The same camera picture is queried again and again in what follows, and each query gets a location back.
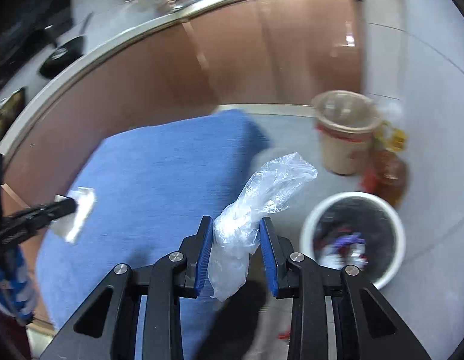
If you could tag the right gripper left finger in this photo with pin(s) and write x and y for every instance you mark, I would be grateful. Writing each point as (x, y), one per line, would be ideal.
(134, 310)

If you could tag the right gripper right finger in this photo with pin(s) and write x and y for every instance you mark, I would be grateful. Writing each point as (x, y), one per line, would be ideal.
(366, 325)

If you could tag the white tissue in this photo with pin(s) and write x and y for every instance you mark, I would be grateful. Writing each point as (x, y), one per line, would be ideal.
(69, 227)

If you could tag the clear plastic bag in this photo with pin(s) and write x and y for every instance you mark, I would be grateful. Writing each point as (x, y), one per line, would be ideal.
(236, 230)

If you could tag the white trash bin black liner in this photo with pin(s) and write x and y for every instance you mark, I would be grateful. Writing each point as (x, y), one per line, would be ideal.
(355, 228)

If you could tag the beige trash bin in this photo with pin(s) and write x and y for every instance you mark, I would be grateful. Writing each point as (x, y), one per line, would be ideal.
(346, 122)

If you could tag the brown kitchen cabinets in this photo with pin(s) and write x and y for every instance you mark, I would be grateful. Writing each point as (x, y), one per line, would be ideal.
(229, 52)

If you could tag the blue gloved left hand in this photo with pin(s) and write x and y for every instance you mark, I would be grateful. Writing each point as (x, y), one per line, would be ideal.
(17, 294)

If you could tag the blue terry towel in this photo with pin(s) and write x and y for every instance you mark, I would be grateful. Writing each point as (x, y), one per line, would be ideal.
(153, 186)

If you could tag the cooking oil bottle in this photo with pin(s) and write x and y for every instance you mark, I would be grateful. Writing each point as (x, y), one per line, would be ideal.
(386, 173)

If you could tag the black frying pan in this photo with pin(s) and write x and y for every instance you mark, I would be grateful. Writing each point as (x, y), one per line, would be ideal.
(66, 54)

